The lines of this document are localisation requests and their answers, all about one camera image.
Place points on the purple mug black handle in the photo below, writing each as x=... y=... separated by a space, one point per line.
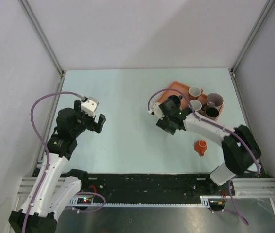
x=214 y=100

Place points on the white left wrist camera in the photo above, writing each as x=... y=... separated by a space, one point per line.
x=90 y=106

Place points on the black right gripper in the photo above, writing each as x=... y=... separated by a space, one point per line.
x=163 y=124

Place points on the orange mug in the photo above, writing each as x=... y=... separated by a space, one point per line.
x=200 y=147

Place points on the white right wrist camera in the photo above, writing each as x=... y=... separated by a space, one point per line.
x=156 y=111

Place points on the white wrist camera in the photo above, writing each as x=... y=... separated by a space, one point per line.
x=90 y=106
x=156 y=111

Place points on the grey mug heart print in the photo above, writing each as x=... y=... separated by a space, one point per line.
x=196 y=105

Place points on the salmon plastic tray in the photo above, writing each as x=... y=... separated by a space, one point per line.
x=184 y=89

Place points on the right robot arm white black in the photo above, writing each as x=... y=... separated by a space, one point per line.
x=240 y=149

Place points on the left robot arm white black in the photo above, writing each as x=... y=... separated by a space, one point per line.
x=42 y=208

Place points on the white cable duct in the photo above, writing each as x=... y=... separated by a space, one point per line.
x=83 y=201

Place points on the brown mug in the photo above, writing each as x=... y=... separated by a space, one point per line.
x=210 y=113

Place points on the aluminium frame rail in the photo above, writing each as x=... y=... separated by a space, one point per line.
x=29 y=13

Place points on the dark blue mug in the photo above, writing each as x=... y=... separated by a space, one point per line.
x=176 y=100

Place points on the pink mug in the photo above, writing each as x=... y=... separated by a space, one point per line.
x=194 y=92

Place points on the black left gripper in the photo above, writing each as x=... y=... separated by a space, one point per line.
x=94 y=126

